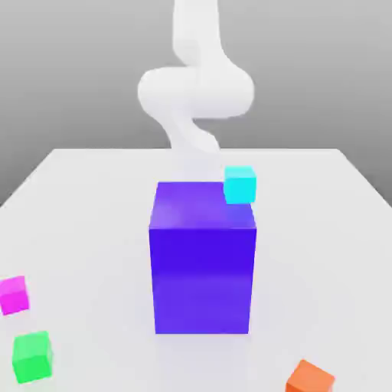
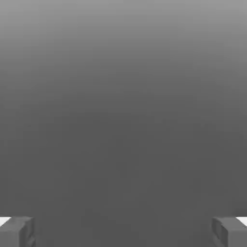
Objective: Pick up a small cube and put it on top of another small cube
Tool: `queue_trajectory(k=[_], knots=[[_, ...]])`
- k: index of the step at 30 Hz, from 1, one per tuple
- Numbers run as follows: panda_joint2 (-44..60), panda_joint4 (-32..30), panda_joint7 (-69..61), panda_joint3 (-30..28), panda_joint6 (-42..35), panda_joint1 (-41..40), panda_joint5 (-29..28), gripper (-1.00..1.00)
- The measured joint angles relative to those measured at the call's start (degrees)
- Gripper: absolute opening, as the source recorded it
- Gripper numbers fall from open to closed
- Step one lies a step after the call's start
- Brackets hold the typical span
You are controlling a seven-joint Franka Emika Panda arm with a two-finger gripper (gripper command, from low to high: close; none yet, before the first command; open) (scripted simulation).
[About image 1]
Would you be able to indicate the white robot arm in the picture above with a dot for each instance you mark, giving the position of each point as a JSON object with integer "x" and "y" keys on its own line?
{"x": 196, "y": 92}

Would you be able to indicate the small cyan cube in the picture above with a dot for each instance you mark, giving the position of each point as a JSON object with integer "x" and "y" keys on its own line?
{"x": 239, "y": 186}

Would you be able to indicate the small magenta cube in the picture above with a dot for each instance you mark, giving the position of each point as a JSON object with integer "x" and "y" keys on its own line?
{"x": 13, "y": 297}

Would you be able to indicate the small orange cube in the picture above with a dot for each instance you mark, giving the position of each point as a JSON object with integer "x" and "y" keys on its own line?
{"x": 309, "y": 378}

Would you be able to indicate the small green cube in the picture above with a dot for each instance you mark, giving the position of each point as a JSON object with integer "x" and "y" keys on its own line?
{"x": 32, "y": 358}

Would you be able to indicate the large purple box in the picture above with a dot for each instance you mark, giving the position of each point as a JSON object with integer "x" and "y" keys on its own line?
{"x": 202, "y": 275}

